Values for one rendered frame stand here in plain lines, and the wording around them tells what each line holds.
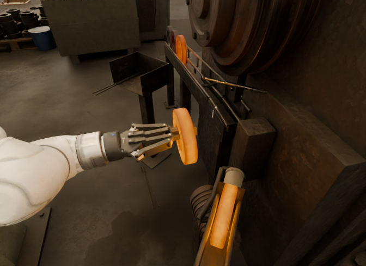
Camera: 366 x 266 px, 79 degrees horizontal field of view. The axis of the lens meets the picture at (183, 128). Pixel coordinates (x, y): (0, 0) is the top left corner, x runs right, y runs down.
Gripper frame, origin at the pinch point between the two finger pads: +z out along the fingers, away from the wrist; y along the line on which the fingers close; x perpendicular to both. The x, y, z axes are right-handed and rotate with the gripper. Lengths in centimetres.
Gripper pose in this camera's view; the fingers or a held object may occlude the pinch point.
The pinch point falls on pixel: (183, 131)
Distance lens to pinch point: 59.6
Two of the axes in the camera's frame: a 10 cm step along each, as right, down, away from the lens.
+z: 9.7, -2.0, 1.5
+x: -0.5, -7.5, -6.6
